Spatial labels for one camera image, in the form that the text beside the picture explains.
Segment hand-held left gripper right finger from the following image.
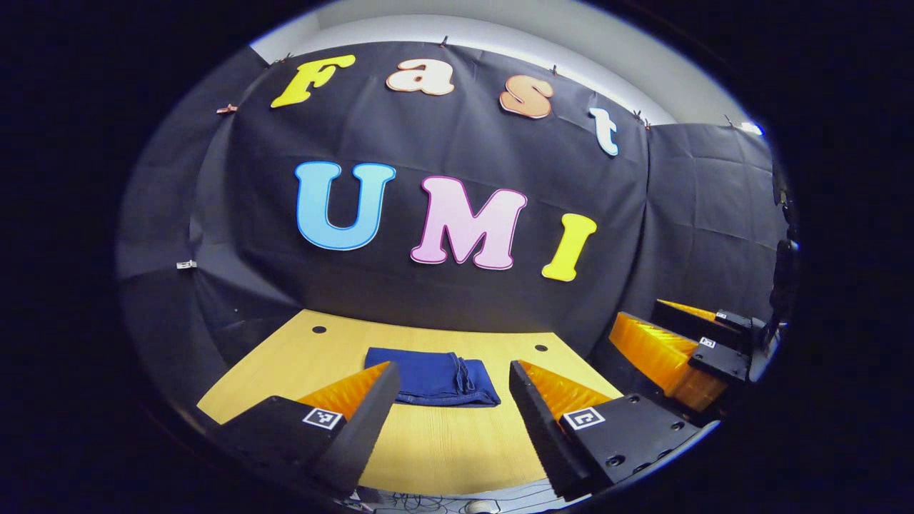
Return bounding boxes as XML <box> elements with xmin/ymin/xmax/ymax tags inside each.
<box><xmin>509</xmin><ymin>359</ymin><xmax>704</xmax><ymax>502</ymax></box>

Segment bundle of thin cables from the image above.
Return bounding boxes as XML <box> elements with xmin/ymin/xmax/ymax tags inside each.
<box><xmin>357</xmin><ymin>487</ymin><xmax>558</xmax><ymax>514</ymax></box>

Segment blue denim jeans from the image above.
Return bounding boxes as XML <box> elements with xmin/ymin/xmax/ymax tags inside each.
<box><xmin>364</xmin><ymin>347</ymin><xmax>502</xmax><ymax>408</ymax></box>

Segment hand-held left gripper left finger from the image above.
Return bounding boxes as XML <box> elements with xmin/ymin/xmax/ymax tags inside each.
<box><xmin>214</xmin><ymin>361</ymin><xmax>402</xmax><ymax>497</ymax></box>

